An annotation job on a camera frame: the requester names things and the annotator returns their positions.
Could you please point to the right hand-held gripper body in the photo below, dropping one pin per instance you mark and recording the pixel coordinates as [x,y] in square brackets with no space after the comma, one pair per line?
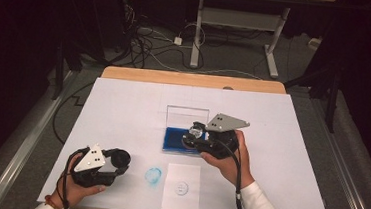
[225,122]

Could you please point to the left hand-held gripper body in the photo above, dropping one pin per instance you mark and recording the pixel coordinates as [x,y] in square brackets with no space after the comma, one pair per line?
[92,160]

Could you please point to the blue ink pad clear case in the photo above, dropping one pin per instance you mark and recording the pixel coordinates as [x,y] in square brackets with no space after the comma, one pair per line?
[174,140]

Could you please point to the person's left hand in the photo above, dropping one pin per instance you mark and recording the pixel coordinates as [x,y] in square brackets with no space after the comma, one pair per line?
[66,192]

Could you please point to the person's right hand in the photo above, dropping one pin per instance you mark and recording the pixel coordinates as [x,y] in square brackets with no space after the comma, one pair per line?
[235,170]

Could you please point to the clear blue cap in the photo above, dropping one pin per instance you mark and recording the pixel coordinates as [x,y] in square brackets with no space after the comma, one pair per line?
[152,176]

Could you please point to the white table cover sheet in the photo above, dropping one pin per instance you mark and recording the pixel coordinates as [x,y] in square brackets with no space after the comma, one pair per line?
[122,113]

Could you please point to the white paper sheet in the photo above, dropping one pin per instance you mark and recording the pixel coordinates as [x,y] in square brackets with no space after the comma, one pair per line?
[179,201]

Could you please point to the white power adapter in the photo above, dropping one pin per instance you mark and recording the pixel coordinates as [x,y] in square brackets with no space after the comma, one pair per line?
[177,40]

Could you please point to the black stand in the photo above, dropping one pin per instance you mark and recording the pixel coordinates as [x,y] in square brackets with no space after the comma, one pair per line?
[58,74]
[332,106]

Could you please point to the dark computer tower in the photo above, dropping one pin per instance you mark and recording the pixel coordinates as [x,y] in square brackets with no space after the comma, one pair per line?
[127,13]

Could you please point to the metal floor rail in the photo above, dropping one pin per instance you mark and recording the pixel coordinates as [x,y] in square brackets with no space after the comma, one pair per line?
[18,165]
[350,194]

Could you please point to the desk with white frame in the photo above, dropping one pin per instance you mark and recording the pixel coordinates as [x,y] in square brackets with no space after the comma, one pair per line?
[240,19]

